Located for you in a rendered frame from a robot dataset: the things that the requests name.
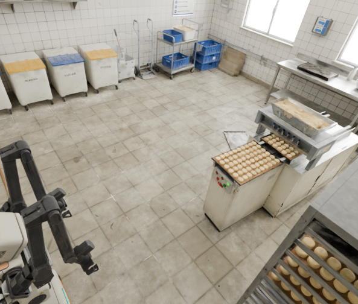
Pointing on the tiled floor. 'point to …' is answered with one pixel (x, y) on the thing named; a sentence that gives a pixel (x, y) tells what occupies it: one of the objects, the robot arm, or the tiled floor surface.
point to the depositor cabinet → (332, 155)
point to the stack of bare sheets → (236, 139)
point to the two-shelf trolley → (173, 52)
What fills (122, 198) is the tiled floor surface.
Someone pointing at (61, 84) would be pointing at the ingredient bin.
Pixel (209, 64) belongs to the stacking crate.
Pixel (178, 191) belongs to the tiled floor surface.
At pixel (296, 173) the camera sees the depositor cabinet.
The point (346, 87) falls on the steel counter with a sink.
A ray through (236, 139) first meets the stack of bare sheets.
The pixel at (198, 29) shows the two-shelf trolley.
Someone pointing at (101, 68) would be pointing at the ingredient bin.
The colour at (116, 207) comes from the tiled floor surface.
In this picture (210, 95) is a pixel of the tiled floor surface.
